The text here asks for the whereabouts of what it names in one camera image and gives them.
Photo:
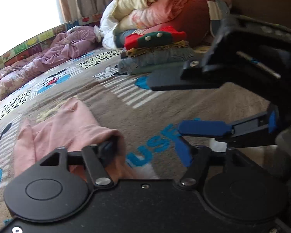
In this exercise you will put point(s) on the red green knitted sweater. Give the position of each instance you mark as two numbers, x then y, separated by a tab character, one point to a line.
167	35

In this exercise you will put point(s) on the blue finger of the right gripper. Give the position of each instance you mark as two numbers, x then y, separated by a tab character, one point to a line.
254	131
189	76

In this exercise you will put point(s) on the grey Mickey Mouse blanket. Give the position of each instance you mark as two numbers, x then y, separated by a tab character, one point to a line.
147	119

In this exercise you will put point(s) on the cream and pink quilt pile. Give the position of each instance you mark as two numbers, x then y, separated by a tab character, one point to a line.
199	19

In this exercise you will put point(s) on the pink child sweatshirt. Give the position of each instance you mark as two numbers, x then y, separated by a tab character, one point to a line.
73	127

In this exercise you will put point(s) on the purple floral duvet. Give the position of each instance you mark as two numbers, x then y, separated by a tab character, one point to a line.
69	45

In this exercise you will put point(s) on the colourful alphabet headboard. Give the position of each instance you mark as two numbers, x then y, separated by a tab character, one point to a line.
43	40

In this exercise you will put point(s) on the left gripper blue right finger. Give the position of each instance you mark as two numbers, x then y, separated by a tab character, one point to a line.
196	160

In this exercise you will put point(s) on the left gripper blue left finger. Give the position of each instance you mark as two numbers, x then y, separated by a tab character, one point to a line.
96	157

